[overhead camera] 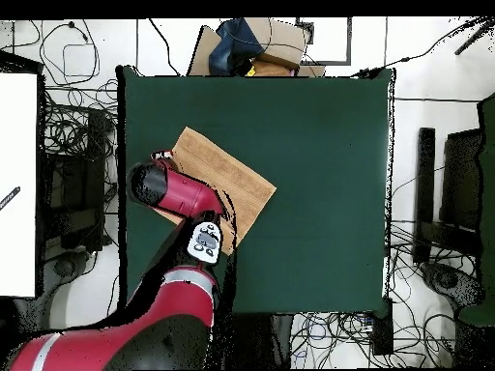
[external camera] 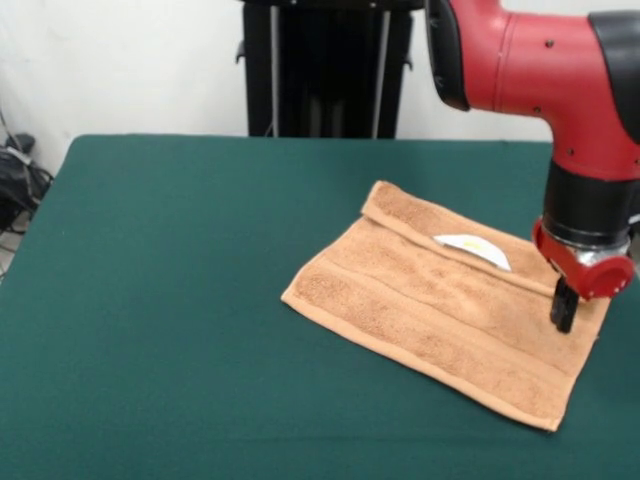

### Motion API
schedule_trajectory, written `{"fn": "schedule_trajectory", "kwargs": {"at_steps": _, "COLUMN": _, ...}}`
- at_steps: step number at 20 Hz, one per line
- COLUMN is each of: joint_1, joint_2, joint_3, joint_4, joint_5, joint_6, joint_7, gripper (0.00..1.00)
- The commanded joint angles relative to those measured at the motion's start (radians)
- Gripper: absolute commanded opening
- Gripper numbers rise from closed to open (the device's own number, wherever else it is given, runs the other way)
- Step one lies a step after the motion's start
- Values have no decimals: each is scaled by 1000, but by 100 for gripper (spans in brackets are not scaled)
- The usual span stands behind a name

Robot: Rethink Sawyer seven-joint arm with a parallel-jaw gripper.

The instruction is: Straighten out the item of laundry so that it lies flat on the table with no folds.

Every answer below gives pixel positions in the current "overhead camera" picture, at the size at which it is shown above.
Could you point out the brown cardboard box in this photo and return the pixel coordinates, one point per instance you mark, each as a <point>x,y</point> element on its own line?
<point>282,38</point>

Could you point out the black chair base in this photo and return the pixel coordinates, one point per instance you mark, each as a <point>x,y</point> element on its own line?
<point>444,280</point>

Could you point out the black upright bar stand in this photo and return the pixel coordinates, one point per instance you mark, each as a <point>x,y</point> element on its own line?
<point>425,174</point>

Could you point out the black striped tool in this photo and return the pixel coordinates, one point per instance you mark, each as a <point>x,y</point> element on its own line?
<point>9,198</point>

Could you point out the dark green table cloth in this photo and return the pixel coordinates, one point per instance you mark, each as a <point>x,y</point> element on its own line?
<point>309,116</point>

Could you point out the black box unit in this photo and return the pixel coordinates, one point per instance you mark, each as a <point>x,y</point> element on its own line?
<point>462,177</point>

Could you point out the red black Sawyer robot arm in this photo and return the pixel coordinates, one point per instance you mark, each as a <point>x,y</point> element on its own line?
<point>181,193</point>

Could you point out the white board panel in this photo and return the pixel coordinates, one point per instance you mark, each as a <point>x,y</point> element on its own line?
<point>17,174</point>

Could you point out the blue jeans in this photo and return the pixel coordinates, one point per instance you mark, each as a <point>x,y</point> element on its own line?
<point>232,46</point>

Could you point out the grey square floor frame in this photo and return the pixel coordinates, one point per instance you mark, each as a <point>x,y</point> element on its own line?
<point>328,62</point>

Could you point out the dark green covered furniture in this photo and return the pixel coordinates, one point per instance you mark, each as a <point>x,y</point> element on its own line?
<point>488,232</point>

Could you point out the black rod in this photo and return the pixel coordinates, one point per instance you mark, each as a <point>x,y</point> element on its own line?
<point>470,42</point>

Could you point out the tan terry towel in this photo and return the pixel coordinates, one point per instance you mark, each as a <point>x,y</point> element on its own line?
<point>232,174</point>

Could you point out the small yellow item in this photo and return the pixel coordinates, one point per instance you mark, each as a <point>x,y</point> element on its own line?
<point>251,71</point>

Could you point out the grey chair base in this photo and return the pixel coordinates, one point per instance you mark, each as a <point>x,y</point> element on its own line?
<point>64,266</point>

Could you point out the black equipment rack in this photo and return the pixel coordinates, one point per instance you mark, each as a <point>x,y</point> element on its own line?
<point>73,185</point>

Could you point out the black power strip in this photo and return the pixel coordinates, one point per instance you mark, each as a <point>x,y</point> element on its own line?
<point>383,332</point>

